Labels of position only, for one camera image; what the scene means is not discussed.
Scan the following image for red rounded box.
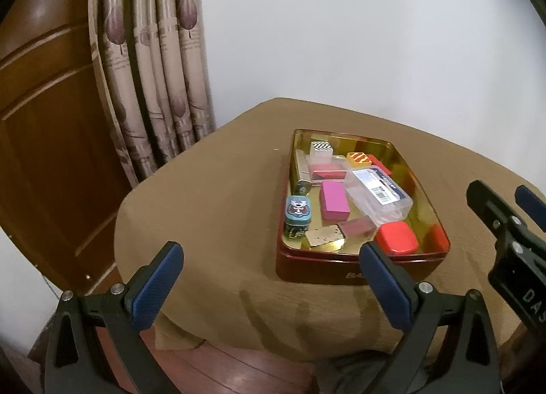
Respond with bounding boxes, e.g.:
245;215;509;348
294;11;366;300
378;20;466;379
374;221;419;256

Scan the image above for clear plastic box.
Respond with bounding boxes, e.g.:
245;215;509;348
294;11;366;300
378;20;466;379
343;166;413;227

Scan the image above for red rectangular block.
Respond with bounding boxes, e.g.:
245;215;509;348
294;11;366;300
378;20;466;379
368;154;392;177

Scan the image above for pink rectangular box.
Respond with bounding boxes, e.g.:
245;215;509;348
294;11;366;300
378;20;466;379
319;180;351;221

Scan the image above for white cube box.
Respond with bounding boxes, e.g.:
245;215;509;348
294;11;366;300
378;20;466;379
308;140;333;165

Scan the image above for small teal tin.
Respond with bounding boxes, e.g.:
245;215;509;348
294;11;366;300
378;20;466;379
284;195;312;226

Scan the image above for silver ribbed case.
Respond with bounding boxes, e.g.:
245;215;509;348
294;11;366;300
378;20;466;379
291;149;312;195

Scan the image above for person's grey trousers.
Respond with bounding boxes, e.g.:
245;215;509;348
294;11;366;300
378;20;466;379
313;350;504;393

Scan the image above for pink lip gloss tube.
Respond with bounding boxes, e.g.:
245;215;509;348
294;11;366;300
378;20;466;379
338;216;377;238

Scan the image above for orange yellow striped packet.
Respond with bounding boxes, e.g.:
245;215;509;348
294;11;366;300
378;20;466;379
346;152;373;170

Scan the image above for red gold tin box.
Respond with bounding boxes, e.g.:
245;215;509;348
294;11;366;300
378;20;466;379
275;128;452;287

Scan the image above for beige dotted card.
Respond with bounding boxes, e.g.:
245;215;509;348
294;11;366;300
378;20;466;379
304;224;345;250

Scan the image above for wooden door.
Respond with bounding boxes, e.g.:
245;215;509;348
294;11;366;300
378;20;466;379
1;0;130;292

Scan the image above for pink item in clear case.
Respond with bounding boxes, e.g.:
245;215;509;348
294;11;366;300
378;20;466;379
308;156;351;184

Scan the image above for dark patterned small tin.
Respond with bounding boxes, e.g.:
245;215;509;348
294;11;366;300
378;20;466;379
283;223;308;239

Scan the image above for brown tablecloth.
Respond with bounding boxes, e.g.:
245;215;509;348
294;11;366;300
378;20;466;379
115;98;522;361

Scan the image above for beige patterned curtain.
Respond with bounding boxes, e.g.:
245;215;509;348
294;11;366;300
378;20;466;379
88;0;216;186

